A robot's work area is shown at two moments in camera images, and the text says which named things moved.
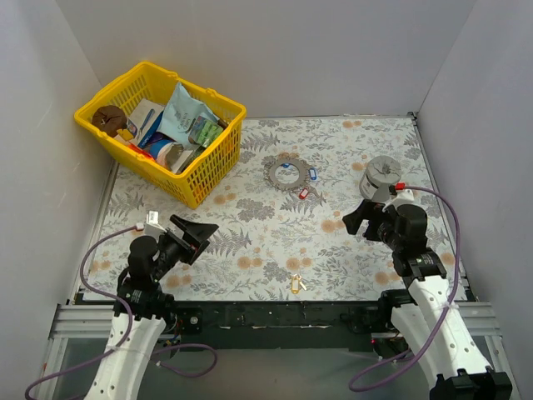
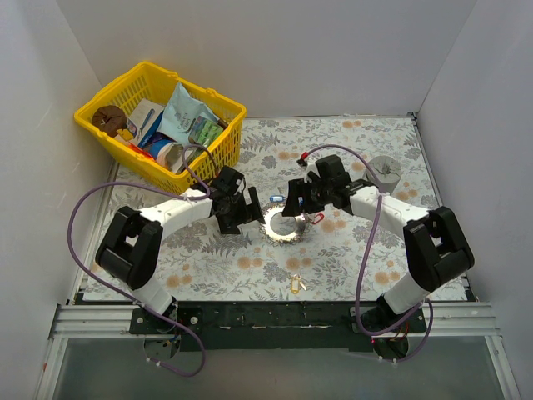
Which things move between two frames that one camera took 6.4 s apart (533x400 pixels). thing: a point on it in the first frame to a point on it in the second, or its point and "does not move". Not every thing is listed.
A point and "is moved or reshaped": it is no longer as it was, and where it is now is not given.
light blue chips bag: (181, 114) does not move
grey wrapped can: (381, 170) does not move
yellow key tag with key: (296, 283) does not move
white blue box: (143, 120) does not move
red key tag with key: (303, 193) is moved or reshaped
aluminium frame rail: (94, 320) does not move
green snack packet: (204, 131) does not move
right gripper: (371, 222) to (303, 196)
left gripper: (183, 242) to (240, 210)
